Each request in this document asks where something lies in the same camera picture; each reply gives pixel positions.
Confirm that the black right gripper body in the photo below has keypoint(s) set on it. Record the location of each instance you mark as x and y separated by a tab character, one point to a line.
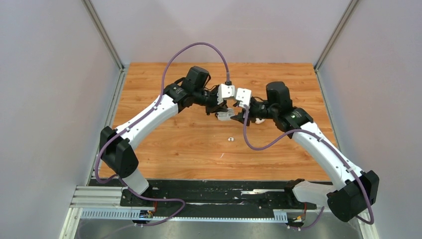
256	110

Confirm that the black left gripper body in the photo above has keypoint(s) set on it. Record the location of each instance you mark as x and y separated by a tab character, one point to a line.
210	101

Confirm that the white oval charging case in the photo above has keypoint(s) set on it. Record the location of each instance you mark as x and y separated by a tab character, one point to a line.
224	116

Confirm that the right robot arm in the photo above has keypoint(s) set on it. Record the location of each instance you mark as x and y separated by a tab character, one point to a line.
353	191

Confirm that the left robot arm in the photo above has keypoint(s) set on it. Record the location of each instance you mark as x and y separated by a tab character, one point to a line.
117	146

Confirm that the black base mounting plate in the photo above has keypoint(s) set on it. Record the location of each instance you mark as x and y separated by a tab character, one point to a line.
219	199

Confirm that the aluminium frame rail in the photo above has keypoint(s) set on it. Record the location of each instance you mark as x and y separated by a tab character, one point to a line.
95	214

